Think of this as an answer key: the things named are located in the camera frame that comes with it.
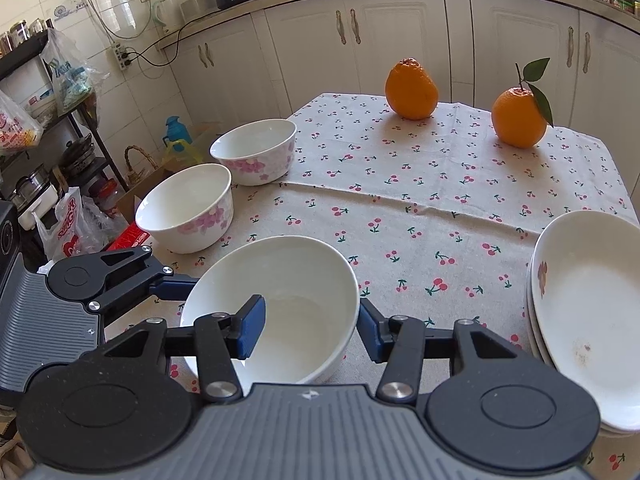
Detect plain white bowl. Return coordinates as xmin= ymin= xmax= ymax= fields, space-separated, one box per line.
xmin=181 ymin=235 xmax=359 ymax=392

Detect bowl with pink flowers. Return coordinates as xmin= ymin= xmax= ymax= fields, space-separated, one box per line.
xmin=209 ymin=118 xmax=297 ymax=186
xmin=134 ymin=164 xmax=234 ymax=255

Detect bowl with pink flowers middle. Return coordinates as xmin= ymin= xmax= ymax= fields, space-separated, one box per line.
xmin=134 ymin=164 xmax=234 ymax=255

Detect bowl with pink flowers far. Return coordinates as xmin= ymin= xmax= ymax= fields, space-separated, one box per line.
xmin=209 ymin=118 xmax=297 ymax=186

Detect teal thermos jug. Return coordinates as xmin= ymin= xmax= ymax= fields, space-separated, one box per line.
xmin=163 ymin=116 xmax=192 ymax=153

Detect cherry print tablecloth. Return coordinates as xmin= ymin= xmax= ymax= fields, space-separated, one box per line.
xmin=102 ymin=91 xmax=640 ymax=480

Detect white plastic bag red print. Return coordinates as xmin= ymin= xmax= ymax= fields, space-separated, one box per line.
xmin=32 ymin=186 xmax=129 ymax=261

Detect white plate with pink flower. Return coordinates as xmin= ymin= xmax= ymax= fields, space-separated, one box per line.
xmin=529 ymin=210 xmax=639 ymax=432

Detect orange without leaves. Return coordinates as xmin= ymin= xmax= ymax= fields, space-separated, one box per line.
xmin=385 ymin=58 xmax=439 ymax=120

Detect black storage shelf rack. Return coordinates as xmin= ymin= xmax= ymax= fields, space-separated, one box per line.
xmin=1 ymin=28 xmax=129 ymax=191

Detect cardboard box on floor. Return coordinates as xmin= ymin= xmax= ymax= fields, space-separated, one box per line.
xmin=116 ymin=162 xmax=175 ymax=223

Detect white plate with fruit print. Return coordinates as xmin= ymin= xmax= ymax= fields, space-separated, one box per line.
xmin=514 ymin=270 xmax=639 ymax=442

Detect orange with green leaves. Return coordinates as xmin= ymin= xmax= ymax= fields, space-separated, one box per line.
xmin=491 ymin=58 xmax=554 ymax=150

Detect white electric kettle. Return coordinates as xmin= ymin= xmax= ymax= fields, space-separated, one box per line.
xmin=152 ymin=0 xmax=183 ymax=35

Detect white kitchen cabinets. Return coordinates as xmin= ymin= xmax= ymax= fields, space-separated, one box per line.
xmin=162 ymin=0 xmax=639 ymax=188

